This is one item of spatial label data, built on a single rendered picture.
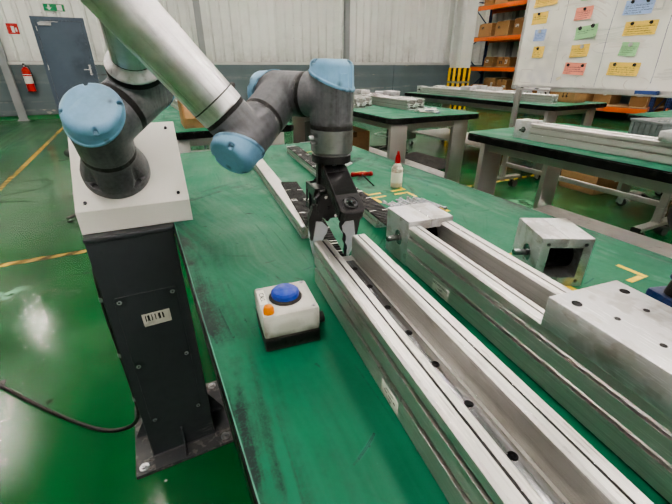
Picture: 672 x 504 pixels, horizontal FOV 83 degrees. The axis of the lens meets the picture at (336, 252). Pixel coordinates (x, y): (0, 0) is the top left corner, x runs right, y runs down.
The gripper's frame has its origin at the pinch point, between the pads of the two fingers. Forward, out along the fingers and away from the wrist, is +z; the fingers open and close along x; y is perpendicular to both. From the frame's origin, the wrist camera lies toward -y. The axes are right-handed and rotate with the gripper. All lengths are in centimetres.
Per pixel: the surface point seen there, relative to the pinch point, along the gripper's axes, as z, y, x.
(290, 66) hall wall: -25, 1123, -274
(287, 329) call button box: -1.4, -21.7, 14.7
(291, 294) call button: -5.4, -19.3, 13.4
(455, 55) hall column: -54, 659, -500
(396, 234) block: -3.7, -1.8, -13.0
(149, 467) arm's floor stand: 80, 27, 50
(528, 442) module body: -4.5, -48.2, -1.1
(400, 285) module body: -6.7, -23.9, -1.3
